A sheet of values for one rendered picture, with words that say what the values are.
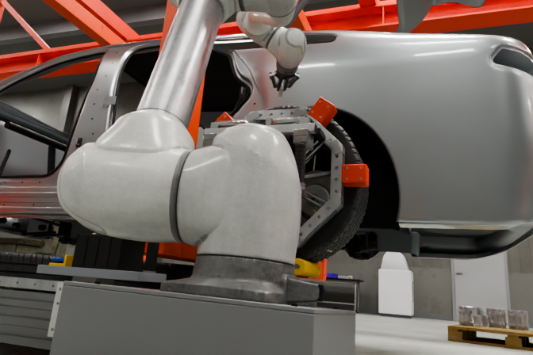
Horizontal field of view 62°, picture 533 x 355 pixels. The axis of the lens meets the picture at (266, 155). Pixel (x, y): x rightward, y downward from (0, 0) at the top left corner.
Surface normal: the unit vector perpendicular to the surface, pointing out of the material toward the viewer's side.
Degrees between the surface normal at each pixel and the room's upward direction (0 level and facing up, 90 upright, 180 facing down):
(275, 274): 85
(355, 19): 90
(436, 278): 90
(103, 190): 103
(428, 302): 90
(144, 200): 110
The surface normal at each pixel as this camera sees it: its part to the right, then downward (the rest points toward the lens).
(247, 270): 0.11, -0.38
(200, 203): -0.22, -0.18
